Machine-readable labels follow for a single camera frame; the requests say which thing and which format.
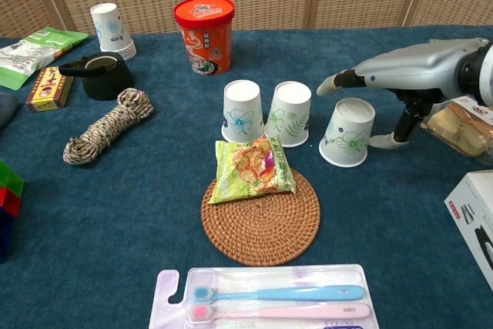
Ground yellow red small box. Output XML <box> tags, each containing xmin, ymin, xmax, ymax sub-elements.
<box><xmin>25</xmin><ymin>65</ymin><xmax>75</xmax><ymax>113</ymax></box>

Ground paper cups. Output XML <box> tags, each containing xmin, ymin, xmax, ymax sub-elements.
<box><xmin>89</xmin><ymin>2</ymin><xmax>137</xmax><ymax>62</ymax></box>

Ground braided rope bundle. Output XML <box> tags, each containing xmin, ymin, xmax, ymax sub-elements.
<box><xmin>62</xmin><ymin>88</ymin><xmax>155</xmax><ymax>166</ymax></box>

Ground paper cup green flower print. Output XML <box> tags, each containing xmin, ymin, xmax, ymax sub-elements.
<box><xmin>318</xmin><ymin>97</ymin><xmax>377</xmax><ymax>169</ymax></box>

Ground red instant noodle tub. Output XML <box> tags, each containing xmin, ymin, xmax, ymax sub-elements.
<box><xmin>173</xmin><ymin>0</ymin><xmax>236</xmax><ymax>77</ymax></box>

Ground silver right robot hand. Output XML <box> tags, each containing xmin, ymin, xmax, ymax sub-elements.
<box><xmin>316</xmin><ymin>38</ymin><xmax>490</xmax><ymax>151</ymax></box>

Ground green chips packet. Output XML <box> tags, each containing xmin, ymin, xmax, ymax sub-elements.
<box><xmin>208</xmin><ymin>134</ymin><xmax>297</xmax><ymax>206</ymax></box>

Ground packaged bread slices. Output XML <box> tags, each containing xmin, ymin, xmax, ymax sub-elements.
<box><xmin>419</xmin><ymin>93</ymin><xmax>493</xmax><ymax>168</ymax></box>

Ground clear bottle green label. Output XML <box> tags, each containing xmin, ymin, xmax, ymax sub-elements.
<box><xmin>427</xmin><ymin>37</ymin><xmax>491</xmax><ymax>45</ymax></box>

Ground white cardboard box red logo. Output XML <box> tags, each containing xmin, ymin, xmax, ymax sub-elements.
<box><xmin>444</xmin><ymin>170</ymin><xmax>493</xmax><ymax>284</ymax></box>

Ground paper cup green fern print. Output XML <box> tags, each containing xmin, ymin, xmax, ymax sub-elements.
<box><xmin>264</xmin><ymin>81</ymin><xmax>312</xmax><ymax>148</ymax></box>

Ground pink toothbrush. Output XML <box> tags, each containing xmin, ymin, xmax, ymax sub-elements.
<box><xmin>186</xmin><ymin>303</ymin><xmax>371</xmax><ymax>324</ymax></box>

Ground blue toothbrush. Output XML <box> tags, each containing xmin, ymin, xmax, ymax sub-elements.
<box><xmin>191</xmin><ymin>284</ymin><xmax>365</xmax><ymax>304</ymax></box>

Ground green white snack bag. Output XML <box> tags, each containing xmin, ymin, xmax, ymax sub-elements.
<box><xmin>0</xmin><ymin>26</ymin><xmax>90</xmax><ymax>91</ymax></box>

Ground round woven coaster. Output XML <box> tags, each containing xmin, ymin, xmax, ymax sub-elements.
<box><xmin>201</xmin><ymin>169</ymin><xmax>321</xmax><ymax>267</ymax></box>

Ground black tape roll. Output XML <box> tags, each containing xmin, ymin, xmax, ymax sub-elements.
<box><xmin>58</xmin><ymin>51</ymin><xmax>136</xmax><ymax>102</ymax></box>

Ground toothbrush blister pack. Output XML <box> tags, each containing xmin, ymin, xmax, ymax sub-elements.
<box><xmin>148</xmin><ymin>264</ymin><xmax>381</xmax><ymax>329</ymax></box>

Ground paper cup blue flower print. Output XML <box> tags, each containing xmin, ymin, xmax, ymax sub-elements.
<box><xmin>221</xmin><ymin>79</ymin><xmax>265</xmax><ymax>143</ymax></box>

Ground colourful toy building blocks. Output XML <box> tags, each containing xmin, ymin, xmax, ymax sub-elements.
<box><xmin>0</xmin><ymin>158</ymin><xmax>25</xmax><ymax>264</ymax></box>

